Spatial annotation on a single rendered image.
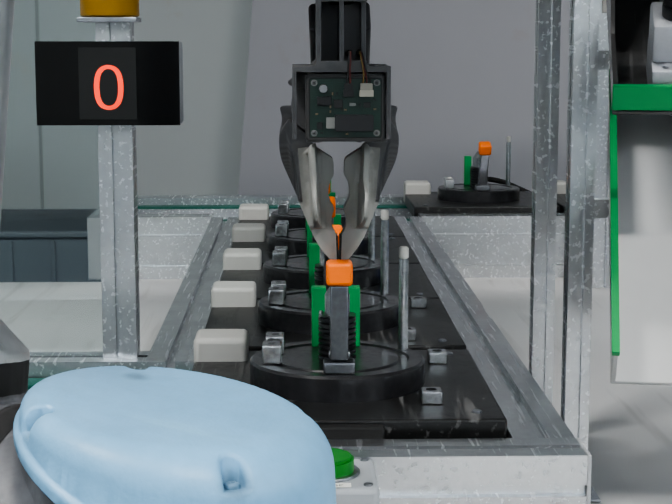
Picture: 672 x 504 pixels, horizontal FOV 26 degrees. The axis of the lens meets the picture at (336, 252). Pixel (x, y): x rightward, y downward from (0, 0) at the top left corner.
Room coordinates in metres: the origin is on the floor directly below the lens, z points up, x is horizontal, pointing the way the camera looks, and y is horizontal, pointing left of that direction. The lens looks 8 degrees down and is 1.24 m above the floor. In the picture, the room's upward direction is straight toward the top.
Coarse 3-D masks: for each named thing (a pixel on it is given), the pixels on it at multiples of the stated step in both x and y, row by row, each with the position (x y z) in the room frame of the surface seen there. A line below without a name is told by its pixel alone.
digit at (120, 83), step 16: (80, 48) 1.23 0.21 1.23; (96, 48) 1.23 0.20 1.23; (112, 48) 1.23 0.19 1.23; (128, 48) 1.23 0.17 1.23; (80, 64) 1.23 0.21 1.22; (96, 64) 1.23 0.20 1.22; (112, 64) 1.23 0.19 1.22; (128, 64) 1.23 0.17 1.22; (80, 80) 1.23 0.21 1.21; (96, 80) 1.23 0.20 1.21; (112, 80) 1.23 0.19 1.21; (128, 80) 1.23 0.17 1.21; (80, 96) 1.23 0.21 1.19; (96, 96) 1.23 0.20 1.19; (112, 96) 1.23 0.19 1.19; (128, 96) 1.23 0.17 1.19; (80, 112) 1.23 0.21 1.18; (96, 112) 1.23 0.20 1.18; (112, 112) 1.23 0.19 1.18; (128, 112) 1.23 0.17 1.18
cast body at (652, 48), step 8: (664, 0) 1.08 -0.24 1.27; (656, 8) 1.09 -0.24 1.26; (664, 8) 1.07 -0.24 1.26; (656, 16) 1.08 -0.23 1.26; (664, 16) 1.07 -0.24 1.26; (656, 24) 1.07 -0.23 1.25; (664, 24) 1.06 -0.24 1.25; (656, 32) 1.06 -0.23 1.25; (664, 32) 1.06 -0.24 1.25; (648, 40) 1.12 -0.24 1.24; (656, 40) 1.07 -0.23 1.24; (664, 40) 1.07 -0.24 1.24; (648, 48) 1.11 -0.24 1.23; (656, 48) 1.07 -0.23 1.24; (664, 48) 1.07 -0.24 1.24; (648, 56) 1.11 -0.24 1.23; (656, 56) 1.07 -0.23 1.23; (664, 56) 1.07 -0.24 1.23; (648, 64) 1.10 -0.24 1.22; (656, 64) 1.07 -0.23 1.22; (664, 64) 1.07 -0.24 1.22; (648, 72) 1.10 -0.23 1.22; (656, 72) 1.07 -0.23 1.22; (664, 72) 1.06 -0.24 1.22; (648, 80) 1.10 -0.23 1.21; (656, 80) 1.07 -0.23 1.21; (664, 80) 1.07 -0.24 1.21
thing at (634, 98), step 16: (608, 0) 1.21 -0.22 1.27; (624, 0) 1.26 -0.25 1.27; (640, 0) 1.25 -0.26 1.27; (656, 0) 1.25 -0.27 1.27; (608, 16) 1.20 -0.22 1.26; (624, 16) 1.23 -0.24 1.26; (640, 16) 1.22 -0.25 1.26; (608, 32) 1.19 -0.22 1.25; (624, 32) 1.20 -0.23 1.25; (640, 32) 1.20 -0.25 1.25; (624, 48) 1.17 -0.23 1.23; (640, 48) 1.17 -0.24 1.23; (624, 64) 1.15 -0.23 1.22; (640, 64) 1.14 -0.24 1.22; (624, 80) 1.12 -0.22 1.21; (640, 80) 1.12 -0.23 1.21; (624, 96) 1.07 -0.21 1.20; (640, 96) 1.07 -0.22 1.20; (656, 96) 1.07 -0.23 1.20; (624, 112) 1.08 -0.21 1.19; (640, 112) 1.08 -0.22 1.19; (656, 112) 1.07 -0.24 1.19
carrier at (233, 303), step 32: (384, 224) 1.42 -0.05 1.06; (320, 256) 1.39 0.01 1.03; (384, 256) 1.42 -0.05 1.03; (224, 288) 1.47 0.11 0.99; (384, 288) 1.42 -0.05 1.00; (224, 320) 1.40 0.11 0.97; (256, 320) 1.40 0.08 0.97; (288, 320) 1.34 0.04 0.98; (384, 320) 1.35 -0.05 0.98; (416, 320) 1.40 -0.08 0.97; (448, 320) 1.40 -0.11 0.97
